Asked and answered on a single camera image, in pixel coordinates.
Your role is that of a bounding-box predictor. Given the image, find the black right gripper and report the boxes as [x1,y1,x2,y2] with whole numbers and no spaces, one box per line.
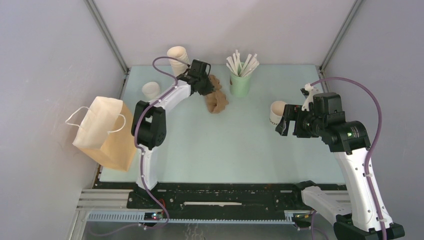
[275,103,325,138]

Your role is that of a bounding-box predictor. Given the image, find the single white paper cup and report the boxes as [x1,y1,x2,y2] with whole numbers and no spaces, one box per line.
[269,100,287,126]

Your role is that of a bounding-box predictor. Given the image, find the stack of white paper cups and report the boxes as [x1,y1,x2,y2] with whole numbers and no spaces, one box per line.
[167,46,190,77]

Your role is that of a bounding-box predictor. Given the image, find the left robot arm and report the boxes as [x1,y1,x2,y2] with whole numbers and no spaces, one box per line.
[131,56,215,208]

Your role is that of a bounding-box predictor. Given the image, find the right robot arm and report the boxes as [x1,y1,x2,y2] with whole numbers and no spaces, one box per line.
[275,92,405,240]

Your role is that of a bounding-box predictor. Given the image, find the bundle of white wrapped straws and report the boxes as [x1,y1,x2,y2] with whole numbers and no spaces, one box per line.
[226,49,260,78]

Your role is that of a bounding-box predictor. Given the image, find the green straw holder cup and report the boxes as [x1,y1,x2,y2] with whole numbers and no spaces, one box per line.
[229,72,252,98]

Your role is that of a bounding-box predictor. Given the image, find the brown paper bag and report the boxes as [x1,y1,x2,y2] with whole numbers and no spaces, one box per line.
[65,96,136,172]

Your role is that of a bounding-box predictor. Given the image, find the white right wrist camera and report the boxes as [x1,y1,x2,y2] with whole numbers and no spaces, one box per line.
[301,83,322,112]

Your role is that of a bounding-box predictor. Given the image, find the aluminium frame post right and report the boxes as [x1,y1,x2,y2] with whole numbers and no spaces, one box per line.
[319,0,366,74]

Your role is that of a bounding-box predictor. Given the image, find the aluminium frame post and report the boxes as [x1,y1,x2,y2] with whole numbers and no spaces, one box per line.
[84,0,130,74]
[319,0,366,74]

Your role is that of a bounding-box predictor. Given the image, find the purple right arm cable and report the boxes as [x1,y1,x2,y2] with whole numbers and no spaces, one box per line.
[309,77,388,240]

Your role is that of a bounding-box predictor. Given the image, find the aluminium frame post left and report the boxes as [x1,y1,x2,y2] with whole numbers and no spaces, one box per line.
[84,0,130,74]

